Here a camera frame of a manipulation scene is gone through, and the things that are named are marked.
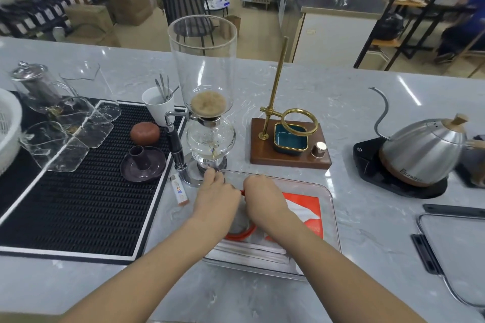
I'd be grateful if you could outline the person's right hand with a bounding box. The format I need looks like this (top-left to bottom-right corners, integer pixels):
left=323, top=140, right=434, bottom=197
left=242, top=174, right=295, bottom=235

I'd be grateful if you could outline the person's left hand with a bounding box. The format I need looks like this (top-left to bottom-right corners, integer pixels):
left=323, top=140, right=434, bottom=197
left=192, top=168, right=242, bottom=236

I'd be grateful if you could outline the person's right forearm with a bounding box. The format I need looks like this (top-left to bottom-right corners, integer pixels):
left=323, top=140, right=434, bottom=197
left=261, top=214, right=427, bottom=323

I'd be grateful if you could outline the person's left forearm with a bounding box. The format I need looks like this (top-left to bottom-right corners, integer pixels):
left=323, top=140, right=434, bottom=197
left=61, top=218, right=232, bottom=323

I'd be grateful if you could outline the white lighter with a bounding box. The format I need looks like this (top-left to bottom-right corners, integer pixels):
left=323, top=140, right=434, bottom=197
left=169, top=174, right=189, bottom=206

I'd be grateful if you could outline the wooden base gold drip stand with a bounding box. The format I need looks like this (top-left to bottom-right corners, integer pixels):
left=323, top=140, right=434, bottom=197
left=250, top=36, right=333, bottom=170

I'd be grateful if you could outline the teal square dish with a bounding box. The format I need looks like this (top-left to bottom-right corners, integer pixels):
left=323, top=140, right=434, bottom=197
left=273, top=122, right=309, bottom=155

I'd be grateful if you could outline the red and white printed paper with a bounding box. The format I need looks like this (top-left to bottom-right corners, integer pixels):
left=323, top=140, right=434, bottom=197
left=264, top=192, right=325, bottom=241

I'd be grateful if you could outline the dark purple saucer with cup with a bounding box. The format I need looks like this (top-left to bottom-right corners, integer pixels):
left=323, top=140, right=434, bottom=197
left=120, top=145, right=167, bottom=183

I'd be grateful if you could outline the clear plastic tray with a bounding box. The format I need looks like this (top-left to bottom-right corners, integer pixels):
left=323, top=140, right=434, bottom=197
left=202, top=170, right=342, bottom=282

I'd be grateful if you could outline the brown round clay lid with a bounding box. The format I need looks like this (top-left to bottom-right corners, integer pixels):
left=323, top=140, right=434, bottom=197
left=130, top=122, right=161, bottom=145

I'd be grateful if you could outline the white ceramic cup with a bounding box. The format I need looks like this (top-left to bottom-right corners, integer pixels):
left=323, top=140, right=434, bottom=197
left=142, top=87, right=175, bottom=127

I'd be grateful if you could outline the glass siphon coffee maker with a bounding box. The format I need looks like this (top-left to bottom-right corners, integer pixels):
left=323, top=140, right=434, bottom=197
left=164, top=15, right=238, bottom=188

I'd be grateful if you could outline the black kettle base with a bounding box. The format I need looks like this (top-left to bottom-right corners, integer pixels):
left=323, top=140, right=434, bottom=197
left=353, top=137, right=449, bottom=199

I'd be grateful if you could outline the black rubber bar mat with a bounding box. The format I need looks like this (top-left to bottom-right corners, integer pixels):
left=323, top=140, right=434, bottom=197
left=0, top=92, right=188, bottom=266

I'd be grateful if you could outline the tall glass pitcher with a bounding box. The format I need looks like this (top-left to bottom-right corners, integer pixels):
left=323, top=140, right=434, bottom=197
left=59, top=62, right=122, bottom=123

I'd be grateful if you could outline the square glass pitcher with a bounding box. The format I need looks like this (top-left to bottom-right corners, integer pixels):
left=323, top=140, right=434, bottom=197
left=20, top=121, right=90, bottom=173

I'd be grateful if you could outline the steel gooseneck kettle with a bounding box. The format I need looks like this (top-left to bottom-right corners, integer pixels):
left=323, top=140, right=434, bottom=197
left=369, top=87, right=485, bottom=188

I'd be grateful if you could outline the small white round table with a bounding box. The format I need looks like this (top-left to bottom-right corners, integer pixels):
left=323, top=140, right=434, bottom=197
left=204, top=0, right=232, bottom=17

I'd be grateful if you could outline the black slatted chair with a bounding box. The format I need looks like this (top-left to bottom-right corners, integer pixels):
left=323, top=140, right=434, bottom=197
left=157, top=0, right=215, bottom=47

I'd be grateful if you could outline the white counter cabinet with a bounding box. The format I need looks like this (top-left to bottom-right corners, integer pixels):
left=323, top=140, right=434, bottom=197
left=278, top=0, right=389, bottom=69

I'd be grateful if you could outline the glass teapot with metal lid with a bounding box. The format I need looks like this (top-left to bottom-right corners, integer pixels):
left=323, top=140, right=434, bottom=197
left=10, top=62, right=78, bottom=115

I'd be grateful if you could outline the large cardboard box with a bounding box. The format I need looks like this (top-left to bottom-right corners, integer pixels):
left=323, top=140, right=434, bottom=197
left=105, top=0, right=154, bottom=27

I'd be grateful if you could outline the small cardboard box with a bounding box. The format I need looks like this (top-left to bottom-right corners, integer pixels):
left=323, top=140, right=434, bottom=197
left=64, top=4, right=114, bottom=37

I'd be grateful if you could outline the white plastic basket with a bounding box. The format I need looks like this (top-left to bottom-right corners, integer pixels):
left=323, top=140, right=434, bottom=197
left=0, top=87, right=23, bottom=176

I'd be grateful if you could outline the black metal shelf rack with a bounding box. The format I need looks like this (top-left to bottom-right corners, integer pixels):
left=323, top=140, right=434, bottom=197
left=353, top=0, right=485, bottom=71

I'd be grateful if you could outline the row of dark bottles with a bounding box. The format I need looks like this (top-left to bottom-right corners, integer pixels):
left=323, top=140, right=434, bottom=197
left=0, top=0, right=131, bottom=37

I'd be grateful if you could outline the red rubber ring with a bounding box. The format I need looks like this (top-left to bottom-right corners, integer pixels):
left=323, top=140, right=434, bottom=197
left=226, top=222, right=257, bottom=241

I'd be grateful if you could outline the clear tray with black handles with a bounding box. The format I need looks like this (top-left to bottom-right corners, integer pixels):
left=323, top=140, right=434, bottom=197
left=411, top=204, right=485, bottom=312

